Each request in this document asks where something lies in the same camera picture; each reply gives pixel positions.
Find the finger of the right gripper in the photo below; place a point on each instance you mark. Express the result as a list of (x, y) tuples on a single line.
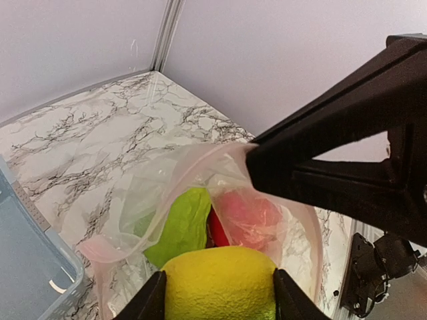
[(386, 92), (389, 195)]

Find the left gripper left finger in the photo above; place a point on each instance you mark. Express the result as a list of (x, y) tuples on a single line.
[(149, 301)]

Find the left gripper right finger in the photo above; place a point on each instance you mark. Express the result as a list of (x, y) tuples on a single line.
[(291, 302)]

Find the light blue plastic basket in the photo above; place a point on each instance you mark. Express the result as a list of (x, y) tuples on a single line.
[(41, 276)]

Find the clear zip top bag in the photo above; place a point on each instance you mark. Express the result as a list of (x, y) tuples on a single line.
[(161, 209)]

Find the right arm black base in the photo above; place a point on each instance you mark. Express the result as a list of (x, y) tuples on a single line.
[(370, 269)]

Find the green fake pear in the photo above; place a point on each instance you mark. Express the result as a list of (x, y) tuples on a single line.
[(185, 228)]

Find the red fake apple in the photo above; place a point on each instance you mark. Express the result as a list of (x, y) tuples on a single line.
[(246, 218)]

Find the right aluminium frame post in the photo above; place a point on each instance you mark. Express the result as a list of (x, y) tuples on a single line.
[(165, 36)]

